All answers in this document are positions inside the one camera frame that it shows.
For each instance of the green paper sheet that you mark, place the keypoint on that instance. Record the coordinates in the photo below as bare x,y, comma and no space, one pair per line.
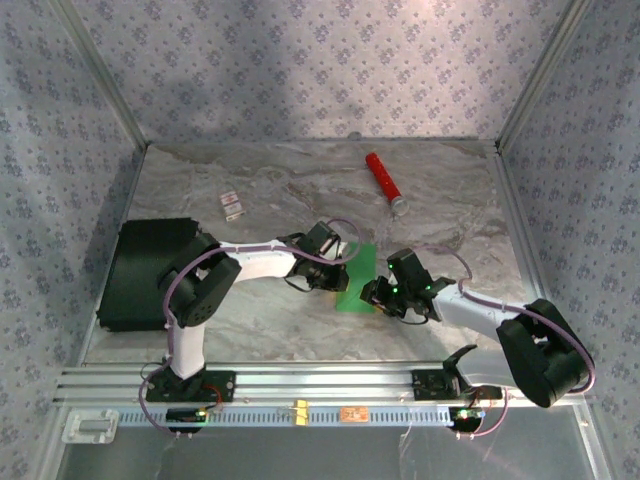
357,295

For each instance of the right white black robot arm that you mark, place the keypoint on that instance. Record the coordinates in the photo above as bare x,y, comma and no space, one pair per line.
470,312

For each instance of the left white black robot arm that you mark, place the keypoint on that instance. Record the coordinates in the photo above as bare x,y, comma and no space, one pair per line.
260,262

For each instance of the black robot hardware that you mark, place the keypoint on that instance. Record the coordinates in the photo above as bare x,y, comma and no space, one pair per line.
325,382

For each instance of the red tube with clear cap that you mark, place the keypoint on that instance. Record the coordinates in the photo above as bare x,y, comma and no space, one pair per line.
382,175

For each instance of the small white red card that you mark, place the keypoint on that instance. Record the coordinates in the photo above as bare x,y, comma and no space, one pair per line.
232,205

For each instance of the orange label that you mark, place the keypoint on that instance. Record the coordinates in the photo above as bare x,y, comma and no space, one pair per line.
355,414

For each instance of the black controller board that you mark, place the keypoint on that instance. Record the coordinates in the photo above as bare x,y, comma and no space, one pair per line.
182,416
467,416

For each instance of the yellow tag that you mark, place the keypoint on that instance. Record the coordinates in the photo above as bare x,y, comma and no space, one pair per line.
301,412

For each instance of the black hard case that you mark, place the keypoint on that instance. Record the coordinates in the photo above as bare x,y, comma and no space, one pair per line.
135,270

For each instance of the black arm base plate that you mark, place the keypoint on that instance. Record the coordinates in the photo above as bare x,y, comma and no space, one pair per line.
430,385
225,385

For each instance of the aluminium side rail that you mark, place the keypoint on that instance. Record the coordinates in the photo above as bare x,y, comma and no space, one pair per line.
526,225

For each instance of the aluminium back rail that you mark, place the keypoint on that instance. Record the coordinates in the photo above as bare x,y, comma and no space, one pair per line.
250,143

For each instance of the aluminium corner post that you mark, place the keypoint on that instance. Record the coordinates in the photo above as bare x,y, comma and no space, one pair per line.
102,75
539,75

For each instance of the grey metal bracket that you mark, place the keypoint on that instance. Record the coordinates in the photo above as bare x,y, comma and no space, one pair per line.
90,426

